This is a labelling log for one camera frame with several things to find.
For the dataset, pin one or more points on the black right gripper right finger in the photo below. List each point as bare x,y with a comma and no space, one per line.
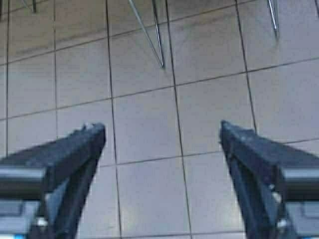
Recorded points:
277,186

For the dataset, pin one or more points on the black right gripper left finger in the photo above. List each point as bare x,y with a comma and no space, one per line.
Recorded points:
43,189

